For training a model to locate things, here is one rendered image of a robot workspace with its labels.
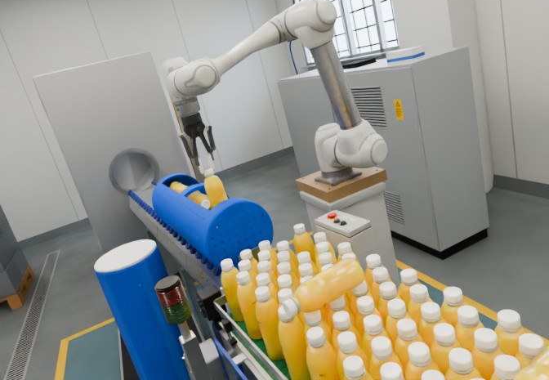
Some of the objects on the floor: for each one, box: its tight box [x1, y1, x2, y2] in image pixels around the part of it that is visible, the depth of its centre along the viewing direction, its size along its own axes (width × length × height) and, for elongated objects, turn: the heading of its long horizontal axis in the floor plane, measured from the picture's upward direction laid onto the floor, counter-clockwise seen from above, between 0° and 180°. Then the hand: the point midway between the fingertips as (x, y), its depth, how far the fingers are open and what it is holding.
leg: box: [180, 266, 214, 341], centre depth 260 cm, size 6×6×63 cm
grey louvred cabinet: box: [278, 46, 489, 260], centre depth 384 cm, size 54×215×145 cm, turn 64°
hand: (205, 163), depth 161 cm, fingers closed on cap, 4 cm apart
